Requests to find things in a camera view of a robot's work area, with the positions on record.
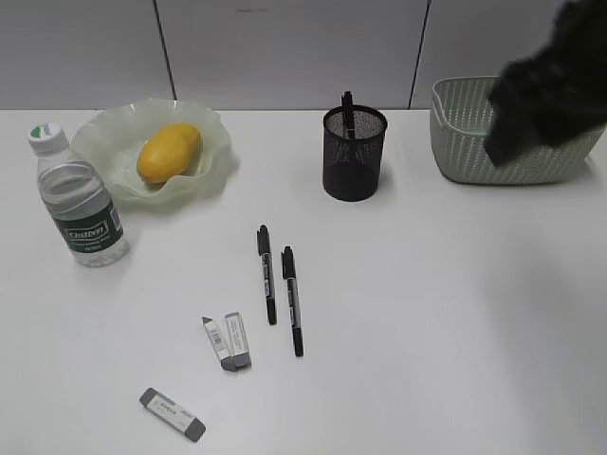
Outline pale green woven plastic basket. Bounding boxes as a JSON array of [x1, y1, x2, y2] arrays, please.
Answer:
[[430, 76, 605, 186]]

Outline black mesh pen holder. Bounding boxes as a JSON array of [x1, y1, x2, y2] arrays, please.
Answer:
[[322, 105, 388, 202]]

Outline grey eraser with green stripe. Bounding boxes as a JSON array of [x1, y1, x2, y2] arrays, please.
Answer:
[[139, 388, 206, 433]]

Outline yellow mango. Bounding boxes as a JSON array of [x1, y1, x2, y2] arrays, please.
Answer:
[[137, 123, 201, 184]]

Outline grey eraser with barcode sleeve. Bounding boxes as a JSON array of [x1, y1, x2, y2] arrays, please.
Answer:
[[202, 317, 237, 373]]

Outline grey eraser with text sleeve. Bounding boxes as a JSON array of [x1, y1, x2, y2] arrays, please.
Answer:
[[225, 312, 251, 370]]

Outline pale green wavy glass plate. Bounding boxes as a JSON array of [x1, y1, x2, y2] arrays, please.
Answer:
[[71, 99, 239, 212]]

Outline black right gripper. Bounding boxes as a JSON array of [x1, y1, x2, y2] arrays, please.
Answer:
[[486, 1, 606, 167]]

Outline black marker pen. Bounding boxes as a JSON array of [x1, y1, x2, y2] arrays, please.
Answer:
[[257, 225, 277, 325], [281, 246, 304, 357], [341, 91, 356, 139]]

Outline clear water bottle green label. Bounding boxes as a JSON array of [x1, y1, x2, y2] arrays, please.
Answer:
[[28, 122, 129, 267]]

